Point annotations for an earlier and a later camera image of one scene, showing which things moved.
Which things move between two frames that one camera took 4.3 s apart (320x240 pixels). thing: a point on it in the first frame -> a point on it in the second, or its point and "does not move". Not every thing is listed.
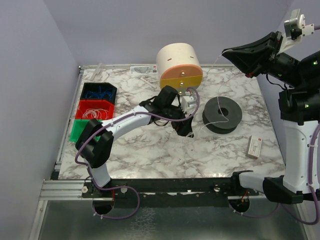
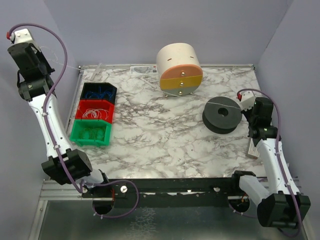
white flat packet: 148,69 does not move
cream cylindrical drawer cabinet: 179,67 does not move
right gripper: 272,55 -> 249,114
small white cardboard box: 253,149 does not move
